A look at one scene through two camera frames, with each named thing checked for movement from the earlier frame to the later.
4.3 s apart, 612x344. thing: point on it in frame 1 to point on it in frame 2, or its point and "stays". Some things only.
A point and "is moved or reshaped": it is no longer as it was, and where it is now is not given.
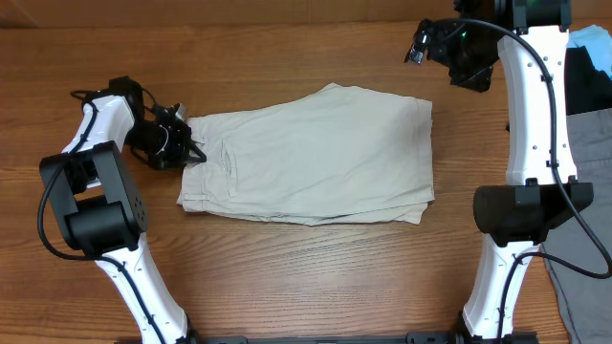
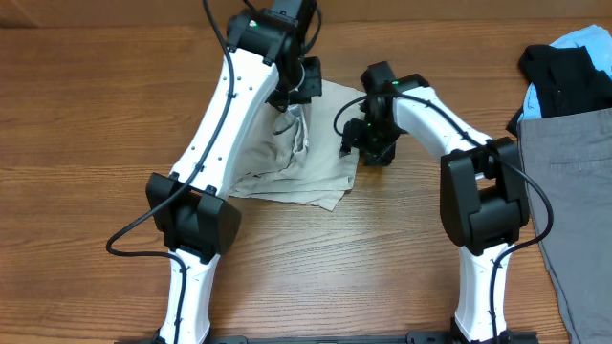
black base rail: [421, 338] stays
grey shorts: [585, 301] stays
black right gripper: [476, 80] to [355, 139]
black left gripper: [180, 157] to [314, 87]
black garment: [586, 89] stays
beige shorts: [330, 156] is moved or reshaped
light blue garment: [598, 42] stays
